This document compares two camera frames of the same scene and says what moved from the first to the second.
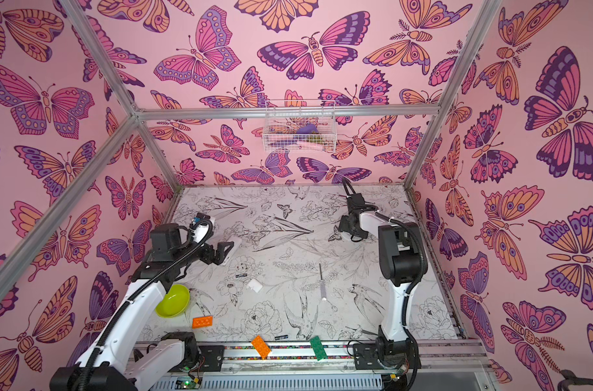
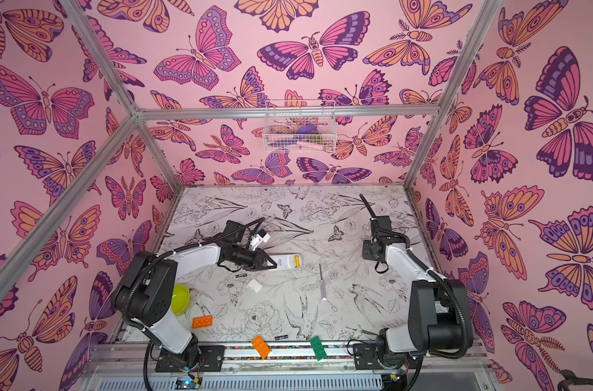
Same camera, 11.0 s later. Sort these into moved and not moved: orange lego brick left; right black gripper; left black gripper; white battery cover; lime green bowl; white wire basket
Moved: right black gripper; left black gripper
Not moved: lime green bowl; orange lego brick left; white wire basket; white battery cover
